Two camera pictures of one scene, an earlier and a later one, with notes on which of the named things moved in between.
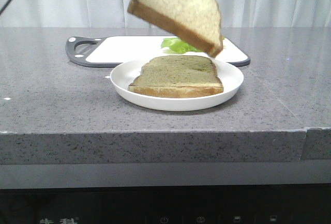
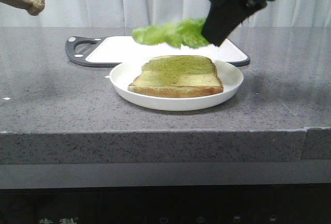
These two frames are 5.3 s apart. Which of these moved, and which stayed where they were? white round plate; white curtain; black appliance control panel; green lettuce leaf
Moved: green lettuce leaf
Stayed: white round plate; black appliance control panel; white curtain
